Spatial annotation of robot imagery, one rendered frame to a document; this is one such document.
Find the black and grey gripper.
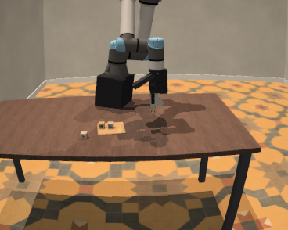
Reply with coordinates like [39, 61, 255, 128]
[149, 69, 167, 114]

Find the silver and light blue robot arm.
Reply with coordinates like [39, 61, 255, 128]
[104, 0, 164, 90]

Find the tan flat mat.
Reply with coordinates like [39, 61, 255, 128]
[98, 122, 125, 135]

